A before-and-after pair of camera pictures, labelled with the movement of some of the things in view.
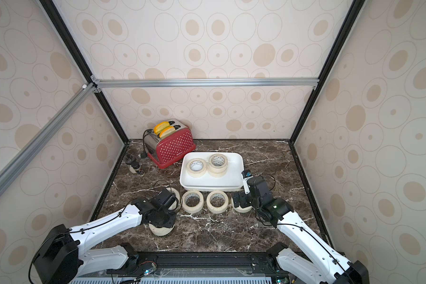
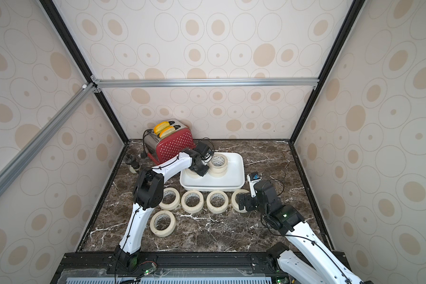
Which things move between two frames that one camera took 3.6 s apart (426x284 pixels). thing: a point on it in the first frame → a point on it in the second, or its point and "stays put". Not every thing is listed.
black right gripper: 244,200 stays put
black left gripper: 170,223 → 204,171
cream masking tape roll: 218,165 stays put
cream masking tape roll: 160,231 stays put
